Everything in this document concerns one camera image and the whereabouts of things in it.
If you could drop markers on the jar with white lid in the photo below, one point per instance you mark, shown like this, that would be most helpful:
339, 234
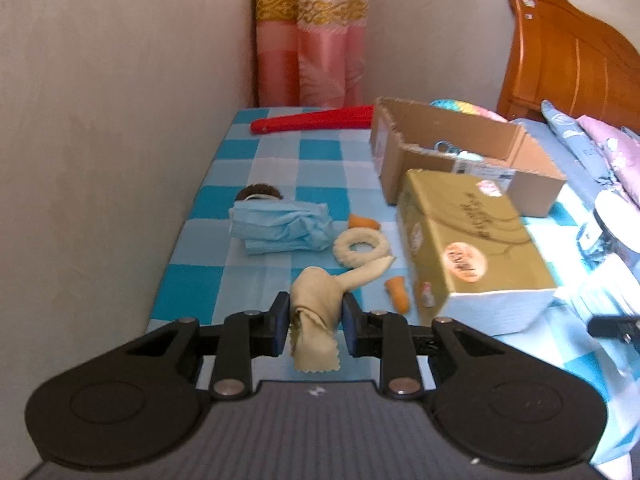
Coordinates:
612, 225

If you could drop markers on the gold box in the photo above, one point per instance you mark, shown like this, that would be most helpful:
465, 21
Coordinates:
465, 230

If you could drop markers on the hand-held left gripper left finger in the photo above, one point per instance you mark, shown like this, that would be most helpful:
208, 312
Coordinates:
282, 324

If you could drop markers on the pink curtain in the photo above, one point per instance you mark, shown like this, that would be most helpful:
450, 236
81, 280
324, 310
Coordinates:
312, 35

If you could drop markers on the pink floral pillow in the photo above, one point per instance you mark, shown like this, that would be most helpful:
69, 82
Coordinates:
607, 147

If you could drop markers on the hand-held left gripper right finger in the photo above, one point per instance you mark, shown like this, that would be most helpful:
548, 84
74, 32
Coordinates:
348, 324

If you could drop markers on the grey floral pillow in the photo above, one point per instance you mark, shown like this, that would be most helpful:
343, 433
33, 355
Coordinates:
567, 132

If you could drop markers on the blue face mask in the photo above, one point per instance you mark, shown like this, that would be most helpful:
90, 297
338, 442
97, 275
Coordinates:
280, 227

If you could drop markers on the wooden headboard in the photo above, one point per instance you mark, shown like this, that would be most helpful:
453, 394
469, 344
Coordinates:
565, 60

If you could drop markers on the beige cloth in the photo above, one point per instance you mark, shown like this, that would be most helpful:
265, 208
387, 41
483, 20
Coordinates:
316, 294

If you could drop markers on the rainbow pop toy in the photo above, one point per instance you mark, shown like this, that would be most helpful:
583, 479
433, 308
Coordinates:
462, 108

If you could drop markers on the blue checkered bed sheet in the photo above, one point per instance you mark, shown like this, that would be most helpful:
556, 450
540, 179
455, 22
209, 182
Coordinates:
280, 160

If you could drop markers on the brown cardboard box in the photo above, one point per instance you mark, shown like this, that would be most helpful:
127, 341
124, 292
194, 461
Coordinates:
400, 160

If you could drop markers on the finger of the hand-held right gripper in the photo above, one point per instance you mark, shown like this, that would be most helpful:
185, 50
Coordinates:
612, 327

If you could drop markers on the orange carrot toy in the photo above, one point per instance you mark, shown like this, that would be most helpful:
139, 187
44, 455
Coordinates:
398, 293
363, 221

